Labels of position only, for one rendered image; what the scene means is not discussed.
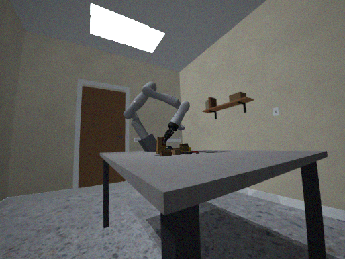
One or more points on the small tan wooden block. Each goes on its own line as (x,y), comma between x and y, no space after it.
(175,152)

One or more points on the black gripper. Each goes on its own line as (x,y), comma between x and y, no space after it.
(172,127)

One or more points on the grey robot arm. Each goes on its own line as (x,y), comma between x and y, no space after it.
(149,90)

